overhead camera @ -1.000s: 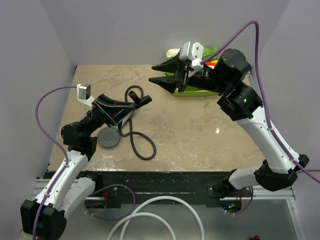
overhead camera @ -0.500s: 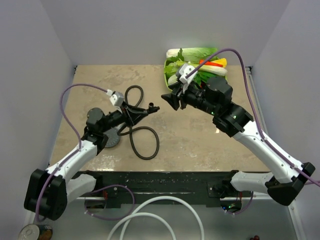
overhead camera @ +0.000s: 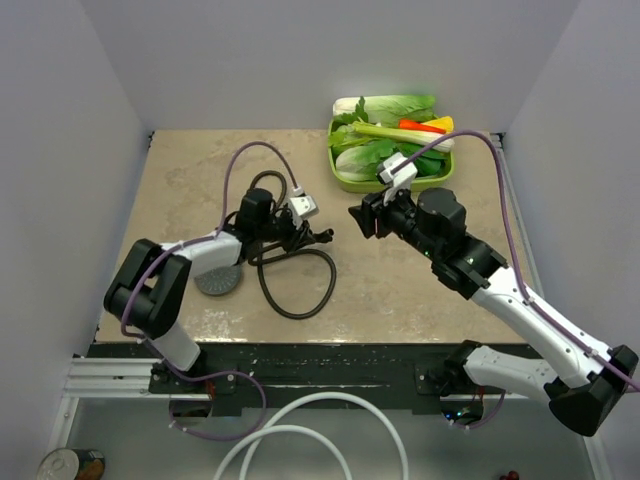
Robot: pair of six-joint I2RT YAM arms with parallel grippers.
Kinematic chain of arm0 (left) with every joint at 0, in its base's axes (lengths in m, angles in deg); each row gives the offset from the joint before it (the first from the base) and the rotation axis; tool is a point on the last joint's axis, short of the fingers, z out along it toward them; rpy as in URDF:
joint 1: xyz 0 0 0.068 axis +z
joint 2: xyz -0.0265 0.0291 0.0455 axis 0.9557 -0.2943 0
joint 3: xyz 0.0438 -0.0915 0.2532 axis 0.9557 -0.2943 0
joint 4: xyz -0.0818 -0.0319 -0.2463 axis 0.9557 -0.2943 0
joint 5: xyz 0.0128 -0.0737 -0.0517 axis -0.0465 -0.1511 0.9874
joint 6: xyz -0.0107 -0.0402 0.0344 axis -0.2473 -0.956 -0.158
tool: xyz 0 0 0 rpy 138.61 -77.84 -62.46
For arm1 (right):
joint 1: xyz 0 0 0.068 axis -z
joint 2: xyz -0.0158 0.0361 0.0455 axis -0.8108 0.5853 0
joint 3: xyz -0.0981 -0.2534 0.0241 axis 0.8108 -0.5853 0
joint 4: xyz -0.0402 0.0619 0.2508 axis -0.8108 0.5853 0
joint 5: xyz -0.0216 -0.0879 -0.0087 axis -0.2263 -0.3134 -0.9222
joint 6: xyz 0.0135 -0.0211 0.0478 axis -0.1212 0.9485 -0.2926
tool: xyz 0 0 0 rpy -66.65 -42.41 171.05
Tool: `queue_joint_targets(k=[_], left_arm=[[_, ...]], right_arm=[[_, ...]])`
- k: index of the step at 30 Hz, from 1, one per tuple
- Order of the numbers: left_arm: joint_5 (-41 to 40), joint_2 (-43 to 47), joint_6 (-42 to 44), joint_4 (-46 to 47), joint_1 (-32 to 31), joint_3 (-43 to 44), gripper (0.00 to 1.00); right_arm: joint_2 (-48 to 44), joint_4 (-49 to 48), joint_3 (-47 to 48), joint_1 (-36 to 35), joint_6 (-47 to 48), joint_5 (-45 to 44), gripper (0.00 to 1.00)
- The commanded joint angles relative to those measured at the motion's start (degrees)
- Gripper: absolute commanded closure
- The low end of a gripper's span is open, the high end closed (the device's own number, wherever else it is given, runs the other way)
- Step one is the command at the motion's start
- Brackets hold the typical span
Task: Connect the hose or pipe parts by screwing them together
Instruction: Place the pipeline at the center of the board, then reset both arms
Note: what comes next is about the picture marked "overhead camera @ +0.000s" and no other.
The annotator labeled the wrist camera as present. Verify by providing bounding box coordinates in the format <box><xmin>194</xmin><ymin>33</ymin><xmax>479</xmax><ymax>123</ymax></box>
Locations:
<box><xmin>287</xmin><ymin>186</ymin><xmax>319</xmax><ymax>229</ymax></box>
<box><xmin>376</xmin><ymin>152</ymin><xmax>418</xmax><ymax>206</ymax></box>

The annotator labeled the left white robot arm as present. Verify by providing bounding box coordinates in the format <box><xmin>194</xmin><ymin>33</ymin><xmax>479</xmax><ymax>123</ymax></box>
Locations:
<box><xmin>103</xmin><ymin>188</ymin><xmax>337</xmax><ymax>392</ymax></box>

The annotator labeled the tin can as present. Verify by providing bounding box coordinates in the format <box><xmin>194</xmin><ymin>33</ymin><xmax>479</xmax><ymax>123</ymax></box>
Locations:
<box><xmin>36</xmin><ymin>448</ymin><xmax>106</xmax><ymax>480</ymax></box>

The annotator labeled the green celery stalk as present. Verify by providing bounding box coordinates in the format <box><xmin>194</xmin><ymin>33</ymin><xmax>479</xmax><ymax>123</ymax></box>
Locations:
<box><xmin>351</xmin><ymin>121</ymin><xmax>454</xmax><ymax>152</ymax></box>

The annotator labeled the napa cabbage at back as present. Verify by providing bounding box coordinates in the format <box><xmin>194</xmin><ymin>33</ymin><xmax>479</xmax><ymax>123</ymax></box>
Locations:
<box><xmin>332</xmin><ymin>95</ymin><xmax>436</xmax><ymax>127</ymax></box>

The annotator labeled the white hose loop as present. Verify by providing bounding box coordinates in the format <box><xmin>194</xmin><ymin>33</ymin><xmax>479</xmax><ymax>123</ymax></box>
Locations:
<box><xmin>213</xmin><ymin>387</ymin><xmax>407</xmax><ymax>480</ymax></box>

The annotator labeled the napa cabbage in front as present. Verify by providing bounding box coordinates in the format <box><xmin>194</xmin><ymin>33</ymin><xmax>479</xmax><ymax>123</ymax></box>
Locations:
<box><xmin>335</xmin><ymin>139</ymin><xmax>395</xmax><ymax>182</ymax></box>

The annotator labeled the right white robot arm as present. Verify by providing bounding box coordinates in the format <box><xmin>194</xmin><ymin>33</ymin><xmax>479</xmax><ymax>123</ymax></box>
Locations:
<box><xmin>348</xmin><ymin>188</ymin><xmax>639</xmax><ymax>437</ymax></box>

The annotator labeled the grey shower head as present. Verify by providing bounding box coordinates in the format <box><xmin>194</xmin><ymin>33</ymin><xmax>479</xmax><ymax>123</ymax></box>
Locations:
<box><xmin>194</xmin><ymin>265</ymin><xmax>243</xmax><ymax>297</ymax></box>

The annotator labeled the yellow pepper piece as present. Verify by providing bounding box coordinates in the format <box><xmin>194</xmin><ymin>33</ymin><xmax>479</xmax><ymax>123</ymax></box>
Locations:
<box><xmin>423</xmin><ymin>116</ymin><xmax>455</xmax><ymax>135</ymax></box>

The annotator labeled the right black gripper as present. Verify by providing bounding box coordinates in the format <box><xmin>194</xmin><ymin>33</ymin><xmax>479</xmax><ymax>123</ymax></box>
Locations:
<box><xmin>349</xmin><ymin>179</ymin><xmax>441</xmax><ymax>260</ymax></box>

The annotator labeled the napa cabbage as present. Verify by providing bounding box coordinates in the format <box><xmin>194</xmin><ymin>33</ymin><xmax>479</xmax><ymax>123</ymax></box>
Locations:
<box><xmin>332</xmin><ymin>95</ymin><xmax>436</xmax><ymax>127</ymax></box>
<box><xmin>335</xmin><ymin>139</ymin><xmax>395</xmax><ymax>182</ymax></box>

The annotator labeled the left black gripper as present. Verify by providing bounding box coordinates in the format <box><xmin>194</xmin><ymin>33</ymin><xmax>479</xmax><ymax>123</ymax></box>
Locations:
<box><xmin>256</xmin><ymin>207</ymin><xmax>315</xmax><ymax>254</ymax></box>

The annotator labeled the black mounting base plate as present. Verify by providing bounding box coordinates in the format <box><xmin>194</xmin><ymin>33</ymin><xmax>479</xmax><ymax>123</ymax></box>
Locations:
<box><xmin>88</xmin><ymin>343</ymin><xmax>475</xmax><ymax>416</ymax></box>

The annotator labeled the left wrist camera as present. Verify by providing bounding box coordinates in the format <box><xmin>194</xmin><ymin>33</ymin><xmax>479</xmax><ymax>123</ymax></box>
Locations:
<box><xmin>287</xmin><ymin>186</ymin><xmax>319</xmax><ymax>229</ymax></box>

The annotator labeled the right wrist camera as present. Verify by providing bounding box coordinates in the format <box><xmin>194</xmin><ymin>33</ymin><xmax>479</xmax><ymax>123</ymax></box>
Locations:
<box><xmin>376</xmin><ymin>152</ymin><xmax>418</xmax><ymax>206</ymax></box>

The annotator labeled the dark green leafy vegetable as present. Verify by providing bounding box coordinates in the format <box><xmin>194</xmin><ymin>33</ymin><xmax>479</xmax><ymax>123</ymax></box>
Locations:
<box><xmin>396</xmin><ymin>142</ymin><xmax>448</xmax><ymax>177</ymax></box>

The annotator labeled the orange carrot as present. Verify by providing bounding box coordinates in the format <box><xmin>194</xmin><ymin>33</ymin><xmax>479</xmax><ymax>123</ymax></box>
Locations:
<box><xmin>398</xmin><ymin>119</ymin><xmax>447</xmax><ymax>135</ymax></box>

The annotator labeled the green vegetable tray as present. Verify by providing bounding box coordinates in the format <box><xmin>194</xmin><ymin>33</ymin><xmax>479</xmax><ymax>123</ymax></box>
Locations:
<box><xmin>327</xmin><ymin>115</ymin><xmax>456</xmax><ymax>195</ymax></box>

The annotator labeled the black shower hose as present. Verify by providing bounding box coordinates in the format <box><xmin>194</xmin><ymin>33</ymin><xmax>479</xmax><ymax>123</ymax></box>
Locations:
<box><xmin>222</xmin><ymin>170</ymin><xmax>338</xmax><ymax>321</ymax></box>

